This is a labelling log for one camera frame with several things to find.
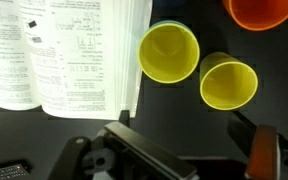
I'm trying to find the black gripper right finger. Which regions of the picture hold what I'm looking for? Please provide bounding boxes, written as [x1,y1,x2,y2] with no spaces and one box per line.
[227,111,282,180]

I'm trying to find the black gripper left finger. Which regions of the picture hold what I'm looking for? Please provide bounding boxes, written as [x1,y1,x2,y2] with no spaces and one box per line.
[103,110,198,180]

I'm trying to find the yellow plastic cup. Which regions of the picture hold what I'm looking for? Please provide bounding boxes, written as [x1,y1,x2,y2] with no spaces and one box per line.
[200,52,258,111]
[137,23,200,84]

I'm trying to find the open white textbook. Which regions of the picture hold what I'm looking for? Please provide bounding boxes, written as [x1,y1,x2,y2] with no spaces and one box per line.
[0,0,153,120]

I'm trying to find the black remote control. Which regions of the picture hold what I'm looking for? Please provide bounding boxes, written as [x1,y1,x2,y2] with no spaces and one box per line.
[0,164,31,180]

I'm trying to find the orange plastic cup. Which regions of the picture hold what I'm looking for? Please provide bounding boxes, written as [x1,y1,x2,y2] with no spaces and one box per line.
[221,0,288,31]

